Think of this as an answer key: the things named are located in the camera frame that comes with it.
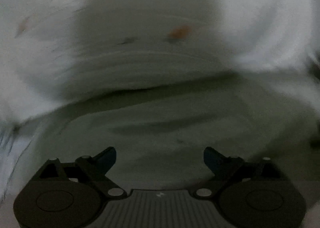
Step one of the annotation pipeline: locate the blue patterned white cloth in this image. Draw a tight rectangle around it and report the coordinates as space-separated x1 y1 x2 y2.
1 123 34 204

